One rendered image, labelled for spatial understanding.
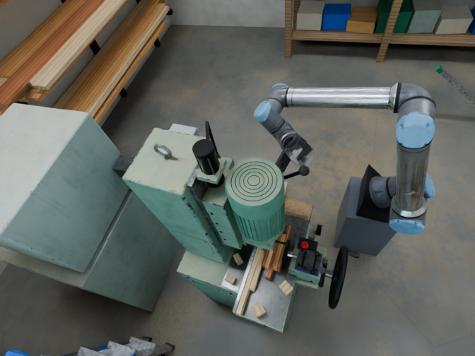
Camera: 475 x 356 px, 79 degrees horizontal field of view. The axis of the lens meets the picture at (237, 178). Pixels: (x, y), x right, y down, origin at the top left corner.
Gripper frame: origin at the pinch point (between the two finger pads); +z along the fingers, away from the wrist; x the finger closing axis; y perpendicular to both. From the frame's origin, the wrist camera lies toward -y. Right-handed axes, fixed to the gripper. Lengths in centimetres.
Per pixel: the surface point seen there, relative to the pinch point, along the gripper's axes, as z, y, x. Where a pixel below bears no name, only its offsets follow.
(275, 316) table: 19, -51, 30
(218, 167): 17.2, -11.9, -29.8
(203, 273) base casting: -9, -72, 9
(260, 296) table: 11, -52, 24
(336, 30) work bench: -257, 101, 59
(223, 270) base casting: -9, -65, 15
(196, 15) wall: -371, 11, -74
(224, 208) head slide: 18.2, -22.1, -19.6
